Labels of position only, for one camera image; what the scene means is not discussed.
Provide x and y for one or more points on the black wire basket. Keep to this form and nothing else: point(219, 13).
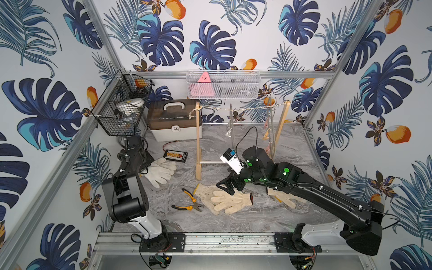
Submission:
point(123, 87)

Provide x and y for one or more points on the beige glove red cuff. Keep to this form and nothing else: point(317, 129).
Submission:
point(231, 204)

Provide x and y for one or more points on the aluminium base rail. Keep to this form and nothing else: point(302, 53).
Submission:
point(260, 244)

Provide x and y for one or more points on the small black tablet device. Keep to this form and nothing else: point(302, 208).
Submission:
point(175, 156)

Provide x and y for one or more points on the clear mesh wall tray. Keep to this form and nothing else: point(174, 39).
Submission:
point(232, 85)

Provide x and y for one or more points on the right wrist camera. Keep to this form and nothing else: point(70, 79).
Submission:
point(230, 157)

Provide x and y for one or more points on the white object in basket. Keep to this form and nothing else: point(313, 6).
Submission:
point(129, 107)

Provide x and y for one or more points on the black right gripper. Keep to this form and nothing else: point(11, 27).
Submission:
point(229, 188)

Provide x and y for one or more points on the brown lidded storage box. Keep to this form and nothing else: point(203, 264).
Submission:
point(174, 120)

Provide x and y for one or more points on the white glove left side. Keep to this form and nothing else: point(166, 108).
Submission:
point(159, 172)

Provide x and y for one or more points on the beige glove right side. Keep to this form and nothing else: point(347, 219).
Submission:
point(288, 199)

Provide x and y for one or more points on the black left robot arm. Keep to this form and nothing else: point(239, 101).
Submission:
point(126, 197)

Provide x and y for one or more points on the beige glove yellow cuff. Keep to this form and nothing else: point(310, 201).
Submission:
point(205, 193)

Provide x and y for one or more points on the pink triangular card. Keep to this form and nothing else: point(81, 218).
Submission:
point(203, 87)

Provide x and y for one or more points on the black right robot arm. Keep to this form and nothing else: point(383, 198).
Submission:
point(358, 225)

